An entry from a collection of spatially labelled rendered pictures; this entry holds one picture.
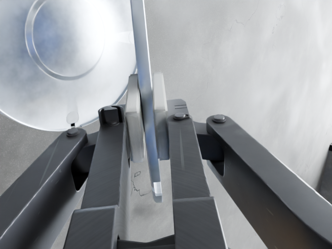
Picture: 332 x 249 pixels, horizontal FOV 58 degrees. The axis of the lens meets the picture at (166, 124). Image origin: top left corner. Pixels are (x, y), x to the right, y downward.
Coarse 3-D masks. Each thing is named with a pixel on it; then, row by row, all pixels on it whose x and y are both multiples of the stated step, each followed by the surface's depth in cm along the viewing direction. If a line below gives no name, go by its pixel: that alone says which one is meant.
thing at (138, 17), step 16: (144, 16) 17; (144, 32) 17; (144, 48) 17; (144, 64) 17; (144, 80) 18; (144, 96) 18; (144, 112) 18; (144, 128) 19; (160, 176) 22; (160, 192) 33
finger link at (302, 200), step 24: (216, 120) 14; (240, 144) 12; (216, 168) 14; (240, 168) 11; (264, 168) 10; (288, 168) 10; (240, 192) 12; (264, 192) 10; (288, 192) 9; (312, 192) 9; (264, 216) 10; (288, 216) 9; (312, 216) 8; (264, 240) 10; (288, 240) 9; (312, 240) 8
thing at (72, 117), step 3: (72, 111) 48; (69, 114) 48; (72, 114) 48; (75, 114) 49; (66, 117) 48; (69, 117) 48; (72, 117) 49; (75, 117) 49; (78, 117) 49; (69, 120) 48; (72, 120) 49; (75, 120) 49; (69, 123) 48
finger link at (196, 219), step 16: (176, 128) 14; (192, 128) 13; (176, 144) 12; (192, 144) 12; (176, 160) 11; (192, 160) 11; (176, 176) 10; (192, 176) 10; (176, 192) 10; (192, 192) 10; (208, 192) 9; (176, 208) 8; (192, 208) 8; (208, 208) 8; (176, 224) 8; (192, 224) 8; (208, 224) 8; (176, 240) 7; (192, 240) 7; (208, 240) 7; (224, 240) 7
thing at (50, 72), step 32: (0, 0) 36; (32, 0) 39; (64, 0) 42; (96, 0) 46; (128, 0) 51; (0, 32) 37; (32, 32) 40; (64, 32) 43; (96, 32) 47; (128, 32) 52; (0, 64) 38; (32, 64) 41; (64, 64) 44; (96, 64) 49; (128, 64) 54; (0, 96) 39; (32, 96) 43; (64, 96) 46; (96, 96) 51; (64, 128) 48
